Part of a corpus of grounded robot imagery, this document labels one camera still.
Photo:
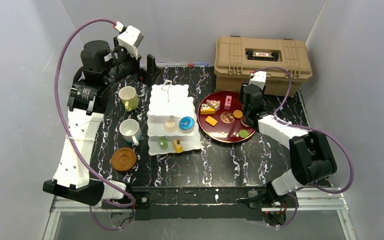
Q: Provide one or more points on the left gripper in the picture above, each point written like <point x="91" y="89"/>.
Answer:
<point x="144" y="71"/>

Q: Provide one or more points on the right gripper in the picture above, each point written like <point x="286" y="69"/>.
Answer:
<point x="249" y="117"/>

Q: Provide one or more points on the orange round cookie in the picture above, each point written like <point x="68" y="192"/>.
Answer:
<point x="237" y="114"/>

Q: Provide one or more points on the chocolate donut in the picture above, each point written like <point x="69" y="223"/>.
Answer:
<point x="243" y="122"/>

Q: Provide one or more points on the green round cookie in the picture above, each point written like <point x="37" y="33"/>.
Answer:
<point x="243" y="134"/>

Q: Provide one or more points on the orange rectangular biscuit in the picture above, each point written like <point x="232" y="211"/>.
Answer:
<point x="211" y="121"/>

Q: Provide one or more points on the yellow triangular cake slice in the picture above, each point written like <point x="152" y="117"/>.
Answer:
<point x="205" y="109"/>

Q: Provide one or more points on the beige round macaron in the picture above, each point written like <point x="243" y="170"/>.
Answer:
<point x="170" y="125"/>

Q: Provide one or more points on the white three-tier cake stand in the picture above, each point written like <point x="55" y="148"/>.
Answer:
<point x="168" y="100"/>

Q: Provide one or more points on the blue frosted donut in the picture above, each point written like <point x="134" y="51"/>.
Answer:
<point x="186" y="124"/>

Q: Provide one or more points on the green swirl roll cake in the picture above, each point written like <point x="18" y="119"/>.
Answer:
<point x="163" y="143"/>

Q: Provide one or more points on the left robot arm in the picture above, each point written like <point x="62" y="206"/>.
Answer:
<point x="102" y="68"/>

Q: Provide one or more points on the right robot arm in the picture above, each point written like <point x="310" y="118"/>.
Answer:
<point x="310" y="154"/>

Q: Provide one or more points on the pink cake block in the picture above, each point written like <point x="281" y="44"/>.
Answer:
<point x="228" y="102"/>

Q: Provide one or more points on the brown round cookie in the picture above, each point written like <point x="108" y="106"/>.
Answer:
<point x="227" y="117"/>

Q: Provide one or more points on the yellow-green cup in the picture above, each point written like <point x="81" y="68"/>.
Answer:
<point x="129" y="98"/>

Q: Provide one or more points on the red round tray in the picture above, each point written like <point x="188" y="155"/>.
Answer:
<point x="223" y="132"/>

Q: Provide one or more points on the triangular sandwich cake slice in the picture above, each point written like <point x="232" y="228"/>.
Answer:
<point x="214" y="104"/>

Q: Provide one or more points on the tan plastic toolbox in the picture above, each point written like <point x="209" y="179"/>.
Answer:
<point x="284" y="60"/>

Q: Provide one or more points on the white mug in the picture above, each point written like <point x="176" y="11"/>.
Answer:
<point x="131" y="131"/>

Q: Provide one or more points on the brown wooden coaster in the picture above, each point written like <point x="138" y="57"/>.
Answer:
<point x="123" y="159"/>

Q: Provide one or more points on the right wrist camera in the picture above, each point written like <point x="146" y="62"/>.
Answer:
<point x="258" y="78"/>

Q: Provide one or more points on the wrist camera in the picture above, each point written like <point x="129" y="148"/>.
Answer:
<point x="258" y="78"/>
<point x="129" y="38"/>

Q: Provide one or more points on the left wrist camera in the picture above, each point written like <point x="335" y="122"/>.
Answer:
<point x="129" y="38"/>

